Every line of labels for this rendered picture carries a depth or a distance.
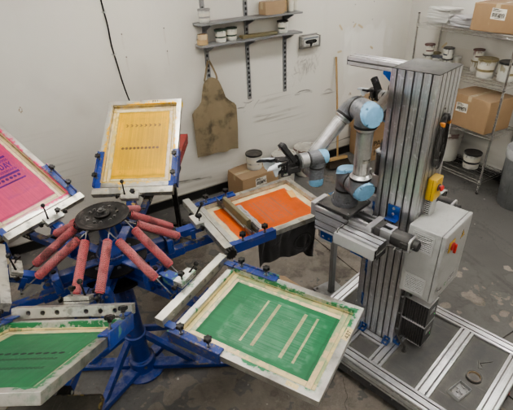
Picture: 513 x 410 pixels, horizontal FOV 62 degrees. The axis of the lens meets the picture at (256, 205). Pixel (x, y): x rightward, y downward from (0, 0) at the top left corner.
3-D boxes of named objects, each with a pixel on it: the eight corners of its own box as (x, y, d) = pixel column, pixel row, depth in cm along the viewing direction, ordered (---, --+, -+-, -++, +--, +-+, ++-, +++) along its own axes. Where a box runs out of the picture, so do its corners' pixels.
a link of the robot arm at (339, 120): (347, 86, 218) (289, 161, 228) (359, 92, 210) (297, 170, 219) (360, 98, 225) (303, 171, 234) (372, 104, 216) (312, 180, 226)
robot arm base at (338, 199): (362, 201, 249) (364, 186, 244) (347, 211, 240) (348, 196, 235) (341, 192, 259) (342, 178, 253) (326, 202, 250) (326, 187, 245)
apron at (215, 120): (237, 146, 505) (230, 54, 450) (240, 148, 499) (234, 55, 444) (196, 157, 483) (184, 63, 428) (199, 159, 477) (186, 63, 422)
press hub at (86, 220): (160, 336, 330) (125, 185, 259) (179, 372, 301) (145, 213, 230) (110, 358, 314) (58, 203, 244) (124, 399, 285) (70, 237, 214)
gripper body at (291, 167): (280, 177, 203) (303, 172, 207) (278, 160, 200) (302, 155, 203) (274, 173, 210) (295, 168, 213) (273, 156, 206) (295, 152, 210)
